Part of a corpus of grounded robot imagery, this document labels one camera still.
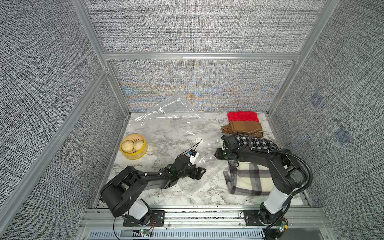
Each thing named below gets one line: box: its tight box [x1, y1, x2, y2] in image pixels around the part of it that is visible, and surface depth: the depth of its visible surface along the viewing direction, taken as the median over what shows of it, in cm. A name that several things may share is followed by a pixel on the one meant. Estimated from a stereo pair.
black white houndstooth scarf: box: [234, 134, 281, 149], surface depth 97 cm
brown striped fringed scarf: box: [221, 120, 264, 138], surface depth 107 cm
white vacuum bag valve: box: [195, 137, 204, 144], surface depth 105 cm
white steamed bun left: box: [121, 140, 134, 153], surface depth 96 cm
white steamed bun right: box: [133, 140, 144, 151], surface depth 97 cm
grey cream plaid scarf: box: [223, 160, 274, 196], surface depth 83 cm
